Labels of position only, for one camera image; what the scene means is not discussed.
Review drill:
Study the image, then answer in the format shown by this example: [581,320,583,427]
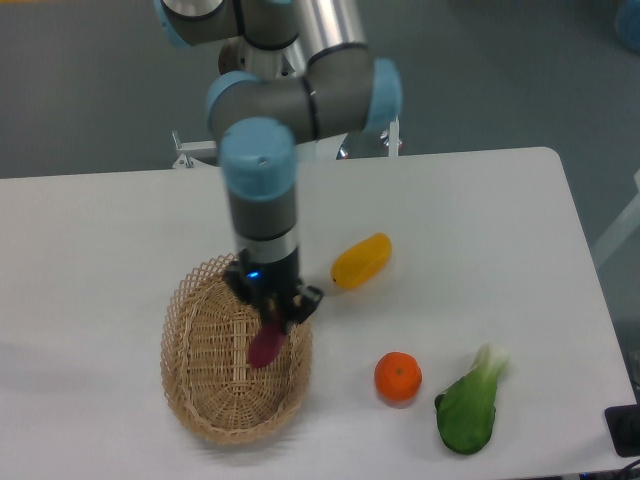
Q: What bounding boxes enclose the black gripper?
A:
[223,249,324,334]

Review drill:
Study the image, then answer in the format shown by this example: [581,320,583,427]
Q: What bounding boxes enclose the purple sweet potato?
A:
[248,321,287,369]

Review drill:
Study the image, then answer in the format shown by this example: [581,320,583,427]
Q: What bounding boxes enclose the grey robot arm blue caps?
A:
[155,1,403,334]

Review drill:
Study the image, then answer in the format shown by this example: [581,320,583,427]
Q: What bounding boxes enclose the woven wicker basket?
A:
[160,253,313,445]

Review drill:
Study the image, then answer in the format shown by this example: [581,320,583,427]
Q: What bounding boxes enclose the yellow mango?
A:
[330,232,392,290]

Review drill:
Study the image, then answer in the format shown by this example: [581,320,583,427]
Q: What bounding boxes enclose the orange tangerine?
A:
[374,351,423,403]

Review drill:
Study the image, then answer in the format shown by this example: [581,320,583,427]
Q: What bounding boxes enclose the green bok choy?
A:
[434,343,509,455]

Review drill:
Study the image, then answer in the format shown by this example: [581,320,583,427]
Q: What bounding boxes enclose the black device at table edge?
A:
[604,404,639,458]

